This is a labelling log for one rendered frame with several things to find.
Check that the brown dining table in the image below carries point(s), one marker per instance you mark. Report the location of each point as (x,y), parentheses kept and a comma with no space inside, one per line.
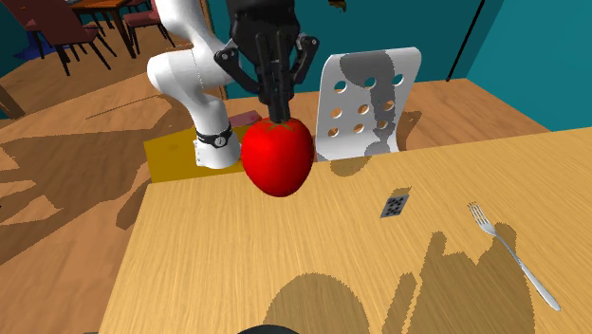
(99,5)

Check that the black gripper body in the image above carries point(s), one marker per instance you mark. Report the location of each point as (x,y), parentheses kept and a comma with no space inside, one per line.
(263,16)

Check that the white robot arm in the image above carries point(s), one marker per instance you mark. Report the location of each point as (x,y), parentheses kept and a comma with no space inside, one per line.
(185,74)

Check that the dark dining chair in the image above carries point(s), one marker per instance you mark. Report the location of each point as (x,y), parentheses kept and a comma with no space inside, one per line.
(60,27)

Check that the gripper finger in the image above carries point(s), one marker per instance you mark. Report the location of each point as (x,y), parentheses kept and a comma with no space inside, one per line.
(303,55)
(236,62)

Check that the dining chair with red seat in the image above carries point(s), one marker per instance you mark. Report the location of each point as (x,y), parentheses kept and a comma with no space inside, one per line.
(145,18)

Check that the red tomato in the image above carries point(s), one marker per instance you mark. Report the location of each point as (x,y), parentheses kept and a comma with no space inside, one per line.
(277,157)

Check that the grey dotted marker card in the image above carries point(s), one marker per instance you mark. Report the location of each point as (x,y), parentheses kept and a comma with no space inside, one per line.
(394,206)

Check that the yellow robot stand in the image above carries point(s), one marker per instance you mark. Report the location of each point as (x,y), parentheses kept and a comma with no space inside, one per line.
(171,157)

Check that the silver fork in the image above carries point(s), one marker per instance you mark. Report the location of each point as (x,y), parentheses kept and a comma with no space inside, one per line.
(518,259)

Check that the pink flat object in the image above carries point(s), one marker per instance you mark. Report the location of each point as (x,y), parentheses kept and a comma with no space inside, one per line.
(245,118)

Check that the black thin pole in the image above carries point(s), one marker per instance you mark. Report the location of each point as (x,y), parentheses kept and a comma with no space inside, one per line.
(465,44)

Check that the light wooden table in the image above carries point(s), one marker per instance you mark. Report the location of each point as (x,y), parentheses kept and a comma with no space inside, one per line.
(277,250)

